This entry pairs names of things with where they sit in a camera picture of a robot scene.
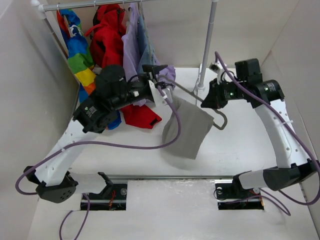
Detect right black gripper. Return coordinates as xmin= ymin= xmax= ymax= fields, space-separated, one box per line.
xmin=200 ymin=76 xmax=248 ymax=109

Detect grey hanger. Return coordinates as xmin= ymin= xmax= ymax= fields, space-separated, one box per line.
xmin=158 ymin=74 xmax=228 ymax=131

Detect grey trousers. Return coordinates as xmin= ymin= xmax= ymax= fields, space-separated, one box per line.
xmin=163 ymin=96 xmax=214 ymax=160

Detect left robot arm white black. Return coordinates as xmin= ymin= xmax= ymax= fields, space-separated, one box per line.
xmin=24 ymin=64 xmax=166 ymax=204

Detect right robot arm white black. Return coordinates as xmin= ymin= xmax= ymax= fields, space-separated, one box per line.
xmin=201 ymin=58 xmax=319 ymax=197

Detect blue denim shorts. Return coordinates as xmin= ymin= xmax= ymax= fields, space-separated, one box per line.
xmin=137 ymin=14 xmax=157 ymax=74

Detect lilac shirt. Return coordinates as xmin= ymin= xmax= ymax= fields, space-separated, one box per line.
xmin=121 ymin=2 xmax=177 ymax=107

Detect red jacket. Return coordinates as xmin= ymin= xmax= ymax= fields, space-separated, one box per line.
xmin=85 ymin=4 xmax=162 ymax=129

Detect rainbow striped garment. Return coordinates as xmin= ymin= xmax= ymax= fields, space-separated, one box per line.
xmin=55 ymin=8 xmax=123 ymax=131

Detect white clothes rack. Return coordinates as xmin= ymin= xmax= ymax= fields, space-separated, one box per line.
xmin=26 ymin=0 xmax=218 ymax=87

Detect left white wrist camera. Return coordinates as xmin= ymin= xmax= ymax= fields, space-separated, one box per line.
xmin=148 ymin=80 xmax=173 ymax=107

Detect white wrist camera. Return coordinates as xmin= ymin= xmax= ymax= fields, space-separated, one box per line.
xmin=148 ymin=80 xmax=173 ymax=107
xmin=209 ymin=62 xmax=226 ymax=85

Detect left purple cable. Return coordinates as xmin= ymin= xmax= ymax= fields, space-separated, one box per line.
xmin=14 ymin=86 xmax=182 ymax=240

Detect purple cable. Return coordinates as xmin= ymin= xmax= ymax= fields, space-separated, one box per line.
xmin=14 ymin=86 xmax=182 ymax=240
xmin=214 ymin=51 xmax=320 ymax=216

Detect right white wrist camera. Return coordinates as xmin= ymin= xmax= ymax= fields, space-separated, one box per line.
xmin=209 ymin=62 xmax=226 ymax=85

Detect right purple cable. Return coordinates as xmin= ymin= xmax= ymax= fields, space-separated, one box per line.
xmin=214 ymin=51 xmax=320 ymax=216

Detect aluminium table rail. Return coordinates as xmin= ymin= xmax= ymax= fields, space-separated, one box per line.
xmin=68 ymin=172 xmax=292 ymax=181

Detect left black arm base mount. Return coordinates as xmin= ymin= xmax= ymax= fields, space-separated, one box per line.
xmin=76 ymin=172 xmax=128 ymax=211

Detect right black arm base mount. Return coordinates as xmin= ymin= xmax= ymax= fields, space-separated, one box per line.
xmin=213 ymin=182 xmax=264 ymax=211

